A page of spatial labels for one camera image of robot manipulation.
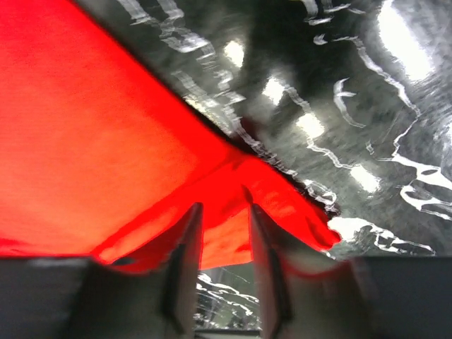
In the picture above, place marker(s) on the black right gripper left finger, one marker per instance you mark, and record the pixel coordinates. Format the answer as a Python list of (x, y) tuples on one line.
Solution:
[(150, 293)]

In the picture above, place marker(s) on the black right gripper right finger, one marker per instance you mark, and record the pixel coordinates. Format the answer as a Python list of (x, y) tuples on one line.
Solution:
[(305, 294)]

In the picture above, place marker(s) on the red t shirt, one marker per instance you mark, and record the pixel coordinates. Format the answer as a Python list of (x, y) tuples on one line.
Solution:
[(99, 159)]

